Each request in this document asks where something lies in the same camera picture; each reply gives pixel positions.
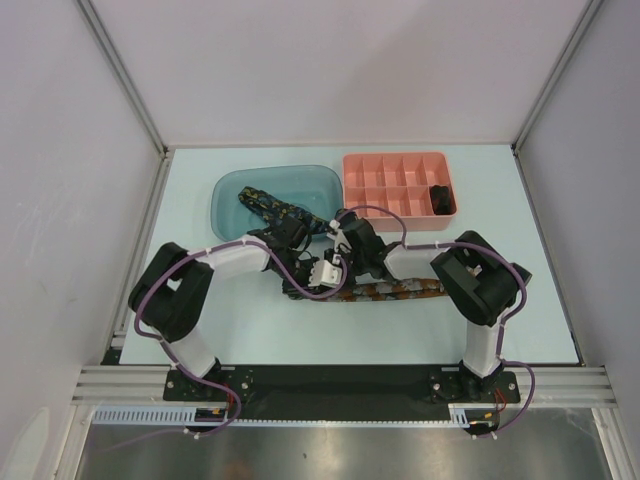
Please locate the pink compartment organizer tray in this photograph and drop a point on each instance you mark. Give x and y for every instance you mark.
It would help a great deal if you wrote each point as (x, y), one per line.
(391, 189)

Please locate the white cable duct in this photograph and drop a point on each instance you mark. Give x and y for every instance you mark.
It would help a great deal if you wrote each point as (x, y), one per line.
(440, 415)

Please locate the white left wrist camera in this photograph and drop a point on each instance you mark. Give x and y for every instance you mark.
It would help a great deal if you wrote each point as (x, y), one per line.
(327, 272)

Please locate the right corner aluminium post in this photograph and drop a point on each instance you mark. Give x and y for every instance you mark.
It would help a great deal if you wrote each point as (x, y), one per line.
(578, 33)

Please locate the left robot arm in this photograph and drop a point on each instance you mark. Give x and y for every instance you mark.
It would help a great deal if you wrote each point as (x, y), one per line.
(169, 297)

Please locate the aluminium frame rail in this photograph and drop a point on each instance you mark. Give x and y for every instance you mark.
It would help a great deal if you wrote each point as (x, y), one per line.
(556, 387)

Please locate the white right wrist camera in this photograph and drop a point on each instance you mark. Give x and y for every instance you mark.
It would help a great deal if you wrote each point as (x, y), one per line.
(336, 234)

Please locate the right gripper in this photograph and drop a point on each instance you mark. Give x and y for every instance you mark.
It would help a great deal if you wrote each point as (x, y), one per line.
(352, 281)

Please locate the orange floral tie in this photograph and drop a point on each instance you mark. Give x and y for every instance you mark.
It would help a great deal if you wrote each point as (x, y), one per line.
(407, 289)

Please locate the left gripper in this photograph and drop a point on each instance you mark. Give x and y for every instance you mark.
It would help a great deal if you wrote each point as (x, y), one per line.
(304, 283)

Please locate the rolled dark tie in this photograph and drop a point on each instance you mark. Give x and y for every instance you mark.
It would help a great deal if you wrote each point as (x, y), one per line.
(442, 200)

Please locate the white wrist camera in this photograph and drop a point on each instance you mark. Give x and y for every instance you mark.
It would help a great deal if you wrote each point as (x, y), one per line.
(327, 272)
(336, 234)

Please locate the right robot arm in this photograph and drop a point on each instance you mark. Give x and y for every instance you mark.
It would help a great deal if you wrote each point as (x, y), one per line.
(486, 289)

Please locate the corner aluminium post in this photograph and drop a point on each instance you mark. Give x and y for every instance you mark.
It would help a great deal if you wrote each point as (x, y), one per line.
(117, 66)
(578, 33)

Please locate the teal plastic bin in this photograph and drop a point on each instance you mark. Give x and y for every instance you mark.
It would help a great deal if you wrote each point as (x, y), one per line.
(314, 188)

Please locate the left corner aluminium post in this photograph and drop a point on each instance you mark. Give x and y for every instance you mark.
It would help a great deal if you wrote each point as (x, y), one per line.
(117, 66)

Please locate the navy yellow patterned tie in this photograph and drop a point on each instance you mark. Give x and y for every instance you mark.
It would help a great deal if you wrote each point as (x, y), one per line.
(273, 211)

